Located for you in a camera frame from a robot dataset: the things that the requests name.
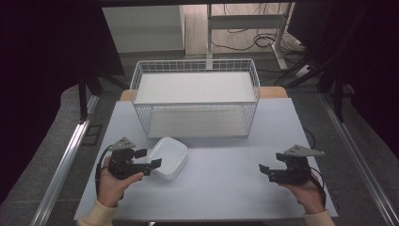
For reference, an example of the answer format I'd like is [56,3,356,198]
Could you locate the black floor cables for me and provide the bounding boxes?
[210,3,310,88]

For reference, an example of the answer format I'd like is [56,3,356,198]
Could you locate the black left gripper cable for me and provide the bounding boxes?
[94,144,113,197]

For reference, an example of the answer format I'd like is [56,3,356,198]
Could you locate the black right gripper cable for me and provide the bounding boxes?
[309,166,327,209]

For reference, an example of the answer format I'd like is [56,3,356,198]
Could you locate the white cabinet panel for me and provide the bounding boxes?
[101,5,186,55]

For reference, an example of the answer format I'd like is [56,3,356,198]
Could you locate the dark curtain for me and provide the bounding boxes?
[286,0,399,152]
[0,0,126,205]

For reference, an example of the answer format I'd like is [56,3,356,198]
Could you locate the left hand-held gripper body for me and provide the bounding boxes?
[107,137,152,181]

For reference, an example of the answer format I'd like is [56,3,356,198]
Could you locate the aluminium rail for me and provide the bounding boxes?
[29,94,101,226]
[319,92,399,226]

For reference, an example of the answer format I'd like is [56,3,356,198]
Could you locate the white wire basket shelf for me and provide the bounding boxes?
[129,58,262,139]

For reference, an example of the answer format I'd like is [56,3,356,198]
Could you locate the black metal stand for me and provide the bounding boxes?
[77,73,130,124]
[283,56,346,123]

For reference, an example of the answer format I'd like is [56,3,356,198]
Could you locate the white plastic container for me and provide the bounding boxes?
[146,136,189,182]

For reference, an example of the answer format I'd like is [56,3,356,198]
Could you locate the white desk frame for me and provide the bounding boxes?
[205,2,295,71]

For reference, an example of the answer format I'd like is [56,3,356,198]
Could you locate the black floor grate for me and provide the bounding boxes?
[81,124,104,147]

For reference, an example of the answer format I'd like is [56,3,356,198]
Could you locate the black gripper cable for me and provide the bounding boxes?
[309,166,327,209]
[94,144,113,197]

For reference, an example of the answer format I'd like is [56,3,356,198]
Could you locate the person's right hand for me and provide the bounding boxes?
[278,171,327,215]

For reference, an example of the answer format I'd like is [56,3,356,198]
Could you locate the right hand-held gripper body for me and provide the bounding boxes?
[268,144,326,186]

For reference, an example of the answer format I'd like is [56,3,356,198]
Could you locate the white power strip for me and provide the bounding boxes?
[295,64,312,78]

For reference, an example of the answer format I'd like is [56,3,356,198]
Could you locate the person's left hand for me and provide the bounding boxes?
[97,156,145,208]

